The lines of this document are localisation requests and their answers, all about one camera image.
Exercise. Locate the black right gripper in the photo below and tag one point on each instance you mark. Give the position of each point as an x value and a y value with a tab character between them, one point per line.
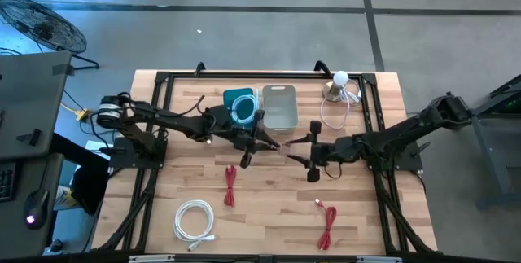
323	153

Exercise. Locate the black clamp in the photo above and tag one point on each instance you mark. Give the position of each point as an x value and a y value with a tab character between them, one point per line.
200	67
322	67

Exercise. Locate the black keyboard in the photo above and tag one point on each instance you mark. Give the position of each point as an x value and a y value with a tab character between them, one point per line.
6	181

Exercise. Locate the yellow power plug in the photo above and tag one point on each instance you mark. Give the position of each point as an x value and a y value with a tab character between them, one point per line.
81	114

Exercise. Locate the silver bracket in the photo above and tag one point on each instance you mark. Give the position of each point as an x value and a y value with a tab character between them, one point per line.
378	259
151	259

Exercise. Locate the black metal table frame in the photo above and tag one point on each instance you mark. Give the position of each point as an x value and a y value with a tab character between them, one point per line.
285	75

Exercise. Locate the grey metal cart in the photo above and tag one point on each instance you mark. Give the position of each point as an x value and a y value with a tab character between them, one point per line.
500	149

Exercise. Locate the dark grey desk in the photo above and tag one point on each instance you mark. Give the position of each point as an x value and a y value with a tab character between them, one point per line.
16	222

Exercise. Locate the black computer mouse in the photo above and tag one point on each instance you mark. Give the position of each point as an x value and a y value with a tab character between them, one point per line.
36	210

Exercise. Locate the black floor fan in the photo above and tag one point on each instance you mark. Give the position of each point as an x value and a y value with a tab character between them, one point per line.
45	24

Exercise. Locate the grey plastic bin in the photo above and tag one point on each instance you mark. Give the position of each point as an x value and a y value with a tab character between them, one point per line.
280	108

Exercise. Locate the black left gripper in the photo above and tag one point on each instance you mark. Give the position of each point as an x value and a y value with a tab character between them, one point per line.
248	141

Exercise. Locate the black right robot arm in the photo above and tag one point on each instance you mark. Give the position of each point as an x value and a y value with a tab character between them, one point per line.
399	132

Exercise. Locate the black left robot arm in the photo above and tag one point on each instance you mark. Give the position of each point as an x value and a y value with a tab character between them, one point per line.
163	118

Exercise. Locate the lamp with white bulb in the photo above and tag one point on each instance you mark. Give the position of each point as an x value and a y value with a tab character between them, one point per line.
340	80

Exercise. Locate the black bracket on desk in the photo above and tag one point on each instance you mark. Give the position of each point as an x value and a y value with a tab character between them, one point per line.
30	137

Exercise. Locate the teal plastic bin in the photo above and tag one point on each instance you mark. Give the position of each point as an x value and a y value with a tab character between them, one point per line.
230	98

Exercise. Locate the person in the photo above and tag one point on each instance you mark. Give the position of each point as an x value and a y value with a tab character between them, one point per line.
89	185

